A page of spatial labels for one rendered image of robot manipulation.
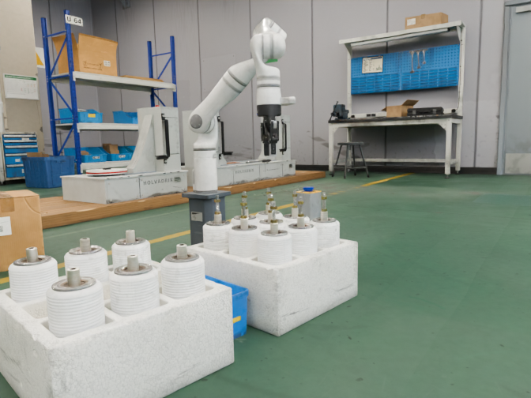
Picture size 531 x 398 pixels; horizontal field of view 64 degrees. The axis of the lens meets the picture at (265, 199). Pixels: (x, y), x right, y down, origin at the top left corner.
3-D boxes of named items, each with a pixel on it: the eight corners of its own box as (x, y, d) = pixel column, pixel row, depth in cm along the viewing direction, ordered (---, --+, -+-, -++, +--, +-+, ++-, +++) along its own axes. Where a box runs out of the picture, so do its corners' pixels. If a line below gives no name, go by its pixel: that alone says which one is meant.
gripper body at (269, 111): (254, 103, 133) (254, 134, 134) (260, 101, 125) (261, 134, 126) (276, 103, 135) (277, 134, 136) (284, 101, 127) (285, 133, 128)
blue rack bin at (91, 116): (58, 124, 595) (57, 108, 592) (83, 125, 627) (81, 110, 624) (80, 122, 568) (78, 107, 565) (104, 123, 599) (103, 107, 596)
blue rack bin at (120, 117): (112, 125, 668) (111, 111, 665) (133, 125, 699) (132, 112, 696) (132, 124, 639) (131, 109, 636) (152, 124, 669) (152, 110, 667)
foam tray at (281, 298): (186, 301, 137) (184, 246, 135) (269, 272, 165) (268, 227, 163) (278, 337, 111) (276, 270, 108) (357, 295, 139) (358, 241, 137)
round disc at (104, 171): (77, 176, 328) (77, 169, 328) (111, 173, 353) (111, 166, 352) (102, 177, 311) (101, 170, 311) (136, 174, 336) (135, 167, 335)
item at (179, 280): (156, 335, 98) (152, 258, 95) (191, 322, 105) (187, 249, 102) (180, 349, 91) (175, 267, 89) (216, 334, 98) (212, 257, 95)
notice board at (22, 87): (5, 98, 628) (2, 73, 623) (38, 99, 668) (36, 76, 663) (5, 97, 626) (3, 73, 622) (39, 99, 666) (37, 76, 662)
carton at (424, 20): (412, 34, 580) (413, 21, 578) (448, 28, 551) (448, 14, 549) (404, 30, 559) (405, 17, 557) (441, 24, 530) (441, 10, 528)
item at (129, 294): (107, 354, 90) (99, 271, 87) (148, 339, 96) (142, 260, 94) (129, 370, 83) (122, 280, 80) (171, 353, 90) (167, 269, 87)
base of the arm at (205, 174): (190, 193, 175) (188, 151, 173) (205, 190, 182) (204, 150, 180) (207, 193, 170) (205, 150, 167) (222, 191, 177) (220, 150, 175)
